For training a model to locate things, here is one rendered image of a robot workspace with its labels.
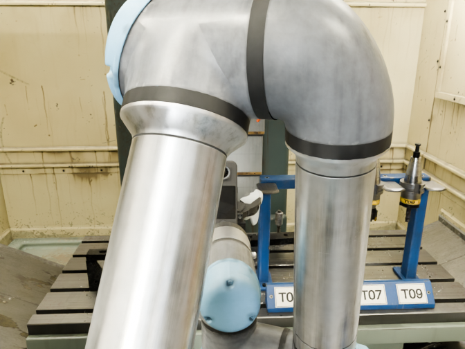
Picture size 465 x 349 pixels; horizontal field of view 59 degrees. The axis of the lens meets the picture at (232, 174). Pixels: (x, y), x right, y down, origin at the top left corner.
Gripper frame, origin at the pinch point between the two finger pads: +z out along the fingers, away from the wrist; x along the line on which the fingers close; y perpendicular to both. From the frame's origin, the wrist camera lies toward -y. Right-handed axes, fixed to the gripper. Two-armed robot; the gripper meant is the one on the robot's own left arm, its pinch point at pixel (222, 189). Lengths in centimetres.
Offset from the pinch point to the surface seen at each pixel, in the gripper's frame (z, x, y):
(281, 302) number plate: 15.3, 15.6, 37.4
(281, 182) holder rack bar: 27.7, 16.5, 8.3
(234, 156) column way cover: 80, 7, 15
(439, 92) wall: 94, 94, -8
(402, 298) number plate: 15, 48, 37
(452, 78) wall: 88, 95, -14
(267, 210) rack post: 27.7, 13.0, 16.5
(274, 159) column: 84, 23, 18
